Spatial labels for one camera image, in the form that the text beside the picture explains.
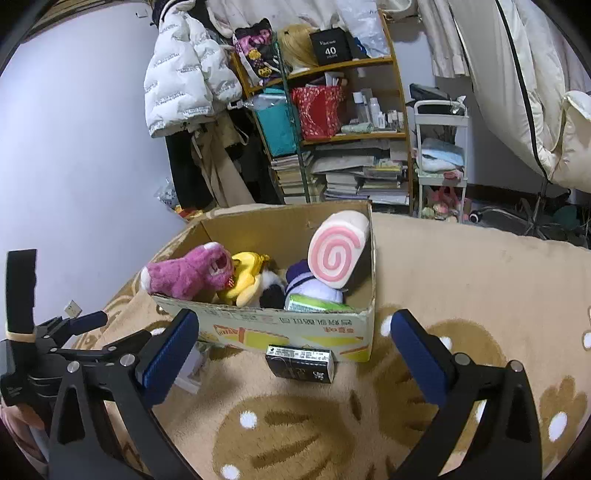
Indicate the teal shopping bag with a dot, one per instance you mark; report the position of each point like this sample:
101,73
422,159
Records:
277,127

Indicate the white fluffy pompom plush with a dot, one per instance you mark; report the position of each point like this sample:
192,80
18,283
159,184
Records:
272,280

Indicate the purple plush toy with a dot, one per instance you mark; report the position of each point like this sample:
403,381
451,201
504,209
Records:
300,277

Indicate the plastic bag of colourful things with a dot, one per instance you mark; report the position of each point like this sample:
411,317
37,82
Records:
178,201

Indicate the wooden shelf rack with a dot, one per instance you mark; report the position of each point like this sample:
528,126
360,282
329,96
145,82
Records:
364,62

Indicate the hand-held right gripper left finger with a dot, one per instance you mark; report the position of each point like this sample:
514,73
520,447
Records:
171,355

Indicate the beige patterned blanket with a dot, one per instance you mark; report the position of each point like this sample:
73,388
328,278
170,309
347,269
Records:
461,277

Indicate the red patterned bag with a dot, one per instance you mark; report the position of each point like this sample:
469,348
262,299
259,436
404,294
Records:
318,113

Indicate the blond wig head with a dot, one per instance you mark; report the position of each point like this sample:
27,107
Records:
298,46

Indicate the pink plush toy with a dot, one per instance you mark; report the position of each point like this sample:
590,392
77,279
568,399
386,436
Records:
443,201

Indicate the beige hanging coat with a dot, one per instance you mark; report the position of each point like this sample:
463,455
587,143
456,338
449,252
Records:
221,166

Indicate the clear plastic wrapper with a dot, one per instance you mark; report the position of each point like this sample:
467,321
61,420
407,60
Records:
194,374

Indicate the group of cosmetic bottles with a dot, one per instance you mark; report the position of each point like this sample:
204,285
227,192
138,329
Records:
376,113

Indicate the black pink printed tote bag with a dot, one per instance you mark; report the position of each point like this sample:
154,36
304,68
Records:
254,50

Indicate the pink swirl roll plush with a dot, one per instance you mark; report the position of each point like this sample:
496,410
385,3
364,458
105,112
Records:
332,254

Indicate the office chair base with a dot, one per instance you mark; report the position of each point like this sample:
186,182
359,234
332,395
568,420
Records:
535,217

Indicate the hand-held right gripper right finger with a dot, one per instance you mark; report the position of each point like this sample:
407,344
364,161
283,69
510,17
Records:
418,360

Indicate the white duvet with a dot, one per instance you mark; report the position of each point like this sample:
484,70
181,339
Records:
503,69

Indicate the light blue folded cloth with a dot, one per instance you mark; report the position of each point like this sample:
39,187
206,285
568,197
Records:
441,157

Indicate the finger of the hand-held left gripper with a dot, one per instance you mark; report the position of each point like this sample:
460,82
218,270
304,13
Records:
101,350
90,320

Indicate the black hanging garment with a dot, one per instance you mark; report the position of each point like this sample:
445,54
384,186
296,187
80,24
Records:
187,170

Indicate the cream pillow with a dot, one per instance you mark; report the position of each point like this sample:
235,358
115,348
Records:
575,138

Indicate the clear plastic bag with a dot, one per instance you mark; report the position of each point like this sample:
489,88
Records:
364,27

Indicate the person's left forearm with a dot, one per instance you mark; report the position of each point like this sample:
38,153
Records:
18,429

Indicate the yellow plush toy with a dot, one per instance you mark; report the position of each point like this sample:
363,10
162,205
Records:
244,277

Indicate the green packet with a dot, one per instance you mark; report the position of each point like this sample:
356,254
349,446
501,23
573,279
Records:
309,303

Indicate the pink bear plush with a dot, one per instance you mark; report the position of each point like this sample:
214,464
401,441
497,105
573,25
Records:
184,272

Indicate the small black box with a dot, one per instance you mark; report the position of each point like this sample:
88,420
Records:
300,364

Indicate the white puffer jacket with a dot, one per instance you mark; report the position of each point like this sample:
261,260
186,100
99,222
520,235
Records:
184,69

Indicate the black hanging bag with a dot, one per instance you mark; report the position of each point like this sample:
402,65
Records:
254,161

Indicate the white trolley cart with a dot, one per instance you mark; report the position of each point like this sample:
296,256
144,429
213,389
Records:
438,106

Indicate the printed cardboard box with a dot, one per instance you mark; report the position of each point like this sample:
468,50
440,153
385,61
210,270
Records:
277,323

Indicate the black gift box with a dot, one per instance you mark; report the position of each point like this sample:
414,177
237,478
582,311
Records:
330,46

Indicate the stack of books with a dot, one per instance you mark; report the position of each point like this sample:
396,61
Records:
291,180

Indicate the pile of books and papers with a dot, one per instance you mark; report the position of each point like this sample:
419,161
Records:
360,175

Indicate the white wall socket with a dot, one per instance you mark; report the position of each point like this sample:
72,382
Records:
72,309

